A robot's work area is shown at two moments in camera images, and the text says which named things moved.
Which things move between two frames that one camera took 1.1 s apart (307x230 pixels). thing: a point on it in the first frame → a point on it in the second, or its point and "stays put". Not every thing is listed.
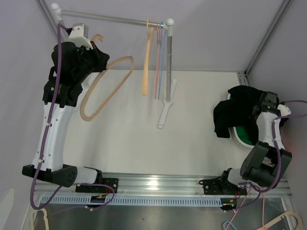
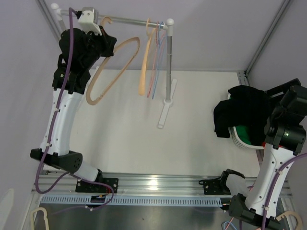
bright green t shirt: (243, 133) stays put
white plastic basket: (232, 134) stays put
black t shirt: (237, 109) stays put
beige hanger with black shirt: (109, 67) → (88, 96)
